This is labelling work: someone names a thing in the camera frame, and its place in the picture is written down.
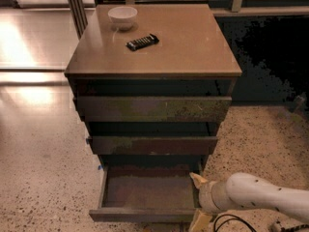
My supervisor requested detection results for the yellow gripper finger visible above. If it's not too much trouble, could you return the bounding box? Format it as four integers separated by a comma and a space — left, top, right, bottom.
188, 209, 212, 232
189, 172, 207, 189

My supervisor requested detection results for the drawer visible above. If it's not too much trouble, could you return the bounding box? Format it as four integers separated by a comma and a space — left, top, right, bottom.
87, 136, 218, 156
74, 96, 232, 123
89, 165, 200, 223

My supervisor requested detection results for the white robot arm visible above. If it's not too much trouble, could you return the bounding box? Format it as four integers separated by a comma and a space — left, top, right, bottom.
189, 172, 309, 232

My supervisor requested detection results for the brown drawer cabinet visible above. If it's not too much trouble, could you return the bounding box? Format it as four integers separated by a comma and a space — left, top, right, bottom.
65, 5, 241, 168

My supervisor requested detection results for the white power strip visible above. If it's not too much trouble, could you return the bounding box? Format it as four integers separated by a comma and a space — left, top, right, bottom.
270, 221, 309, 232

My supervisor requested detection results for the black snack bar packet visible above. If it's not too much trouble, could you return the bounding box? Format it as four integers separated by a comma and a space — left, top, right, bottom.
126, 34, 159, 51

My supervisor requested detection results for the white bowl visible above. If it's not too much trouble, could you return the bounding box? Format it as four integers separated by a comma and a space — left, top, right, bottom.
108, 6, 138, 30

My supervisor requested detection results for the black cable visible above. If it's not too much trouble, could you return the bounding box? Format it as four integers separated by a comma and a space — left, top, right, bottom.
212, 214, 258, 232

